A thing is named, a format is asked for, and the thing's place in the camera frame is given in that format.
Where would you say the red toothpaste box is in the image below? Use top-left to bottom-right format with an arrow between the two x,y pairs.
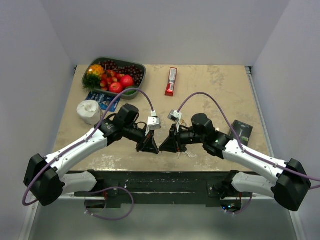
165,67 -> 178,97

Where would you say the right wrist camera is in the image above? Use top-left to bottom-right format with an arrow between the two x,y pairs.
167,109 -> 182,125

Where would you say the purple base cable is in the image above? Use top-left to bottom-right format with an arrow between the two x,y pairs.
84,184 -> 137,221

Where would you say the dark grape bunch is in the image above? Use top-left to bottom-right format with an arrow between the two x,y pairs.
98,59 -> 146,86

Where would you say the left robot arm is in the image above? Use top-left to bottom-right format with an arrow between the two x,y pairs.
23,104 -> 161,206

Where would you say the orange pineapple toy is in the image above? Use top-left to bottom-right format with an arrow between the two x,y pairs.
82,64 -> 105,92

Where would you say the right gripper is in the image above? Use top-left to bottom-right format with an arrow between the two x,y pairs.
159,123 -> 206,153

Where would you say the black key bunch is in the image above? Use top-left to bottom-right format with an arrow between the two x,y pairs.
177,151 -> 192,159

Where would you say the green black box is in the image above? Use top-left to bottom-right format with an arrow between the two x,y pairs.
231,120 -> 253,146

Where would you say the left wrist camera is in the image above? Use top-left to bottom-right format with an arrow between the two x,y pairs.
146,110 -> 161,131

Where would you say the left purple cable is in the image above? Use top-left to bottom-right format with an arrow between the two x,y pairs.
22,87 -> 157,207

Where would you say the red apple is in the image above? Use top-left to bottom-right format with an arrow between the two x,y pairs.
119,75 -> 135,89
109,82 -> 124,94

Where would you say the green fruit tray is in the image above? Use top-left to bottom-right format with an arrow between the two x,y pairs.
82,57 -> 147,100

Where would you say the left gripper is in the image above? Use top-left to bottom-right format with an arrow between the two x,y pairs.
123,123 -> 159,154

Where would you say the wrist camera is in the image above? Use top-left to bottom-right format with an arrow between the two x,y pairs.
146,110 -> 161,131
167,109 -> 182,125

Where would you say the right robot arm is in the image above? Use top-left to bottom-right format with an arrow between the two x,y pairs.
159,110 -> 312,212

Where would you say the green avocado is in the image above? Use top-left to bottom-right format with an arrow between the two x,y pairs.
124,86 -> 136,95

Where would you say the blue card package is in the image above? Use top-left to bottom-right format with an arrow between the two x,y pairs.
85,92 -> 121,113

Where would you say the white tissue roll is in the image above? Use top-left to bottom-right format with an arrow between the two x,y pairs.
76,100 -> 102,126

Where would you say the black base frame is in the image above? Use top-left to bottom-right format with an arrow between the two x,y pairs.
75,170 -> 240,208

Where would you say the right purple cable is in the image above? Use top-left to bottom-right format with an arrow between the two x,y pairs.
176,92 -> 320,191

